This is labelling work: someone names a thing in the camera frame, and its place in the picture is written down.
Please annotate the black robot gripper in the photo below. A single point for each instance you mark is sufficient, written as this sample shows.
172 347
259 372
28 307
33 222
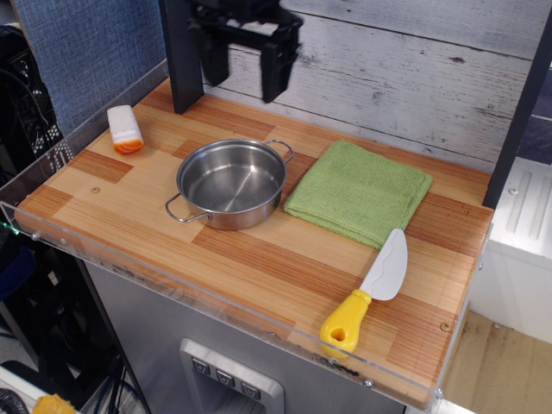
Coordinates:
261 25

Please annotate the small stainless steel pot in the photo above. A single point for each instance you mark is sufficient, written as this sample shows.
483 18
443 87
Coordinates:
231 184

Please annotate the white orange mushroom stem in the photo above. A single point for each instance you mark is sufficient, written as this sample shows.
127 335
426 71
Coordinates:
124 129

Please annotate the green folded cloth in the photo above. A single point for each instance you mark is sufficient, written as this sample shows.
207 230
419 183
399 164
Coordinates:
358 194

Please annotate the black plastic crate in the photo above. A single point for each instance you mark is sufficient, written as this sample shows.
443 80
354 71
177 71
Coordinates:
29 126

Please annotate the stainless steel cabinet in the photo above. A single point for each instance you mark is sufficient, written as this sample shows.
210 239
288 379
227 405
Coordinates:
150 322

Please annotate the silver button control panel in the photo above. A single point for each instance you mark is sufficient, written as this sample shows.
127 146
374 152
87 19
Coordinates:
219 384

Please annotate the white ribbed appliance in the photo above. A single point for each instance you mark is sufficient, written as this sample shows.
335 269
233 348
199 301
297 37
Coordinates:
512 283

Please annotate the dark grey left post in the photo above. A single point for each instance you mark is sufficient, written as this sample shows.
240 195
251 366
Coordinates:
182 56

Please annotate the dark grey post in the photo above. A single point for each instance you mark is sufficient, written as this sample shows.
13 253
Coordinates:
182 56
527 101

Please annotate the dark grey right post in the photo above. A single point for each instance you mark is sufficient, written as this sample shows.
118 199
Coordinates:
527 101

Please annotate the yellow handled white toy knife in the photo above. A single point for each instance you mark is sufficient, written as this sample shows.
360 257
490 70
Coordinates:
340 332

